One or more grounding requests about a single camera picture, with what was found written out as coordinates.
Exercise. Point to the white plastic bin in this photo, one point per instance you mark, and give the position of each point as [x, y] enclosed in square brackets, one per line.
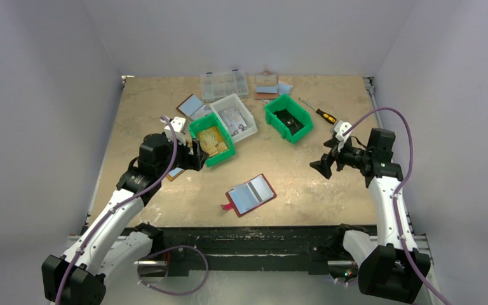
[233, 101]

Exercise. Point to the silver VIP card stack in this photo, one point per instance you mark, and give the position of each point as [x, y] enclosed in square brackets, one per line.
[234, 121]

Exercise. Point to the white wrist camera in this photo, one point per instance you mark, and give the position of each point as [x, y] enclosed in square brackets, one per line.
[174, 129]
[342, 130]

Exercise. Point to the tan open card holder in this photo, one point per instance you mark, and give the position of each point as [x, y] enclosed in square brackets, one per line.
[173, 174]

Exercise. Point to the red card holder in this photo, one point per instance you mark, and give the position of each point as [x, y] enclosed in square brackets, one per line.
[241, 200]

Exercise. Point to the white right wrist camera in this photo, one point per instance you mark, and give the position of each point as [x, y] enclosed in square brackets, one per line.
[342, 130]

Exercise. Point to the black VIP card stack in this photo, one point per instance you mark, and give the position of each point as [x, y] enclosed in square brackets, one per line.
[290, 121]

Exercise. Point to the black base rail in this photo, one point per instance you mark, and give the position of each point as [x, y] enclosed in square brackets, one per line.
[315, 250]

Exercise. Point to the yellow black screwdriver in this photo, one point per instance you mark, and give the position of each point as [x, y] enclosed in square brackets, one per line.
[324, 115]

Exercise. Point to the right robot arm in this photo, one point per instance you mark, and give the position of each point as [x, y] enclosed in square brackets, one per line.
[388, 266]

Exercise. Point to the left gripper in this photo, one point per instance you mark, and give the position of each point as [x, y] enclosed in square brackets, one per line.
[192, 161]

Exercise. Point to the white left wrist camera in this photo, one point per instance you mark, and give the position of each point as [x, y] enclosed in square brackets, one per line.
[174, 129]

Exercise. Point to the green bin with gold cards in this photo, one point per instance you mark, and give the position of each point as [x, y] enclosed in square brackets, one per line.
[209, 121]

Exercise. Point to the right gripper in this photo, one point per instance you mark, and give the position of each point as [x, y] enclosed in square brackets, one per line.
[335, 157]

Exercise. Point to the green bin with black cards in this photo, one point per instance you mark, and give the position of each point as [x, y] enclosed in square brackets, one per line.
[286, 102]

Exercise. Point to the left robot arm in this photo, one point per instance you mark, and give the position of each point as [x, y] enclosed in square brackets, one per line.
[81, 274]

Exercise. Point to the clear compartment organizer box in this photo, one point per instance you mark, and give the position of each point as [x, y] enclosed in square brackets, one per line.
[215, 86]

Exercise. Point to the brown open card holder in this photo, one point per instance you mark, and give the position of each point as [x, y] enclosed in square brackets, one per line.
[194, 108]

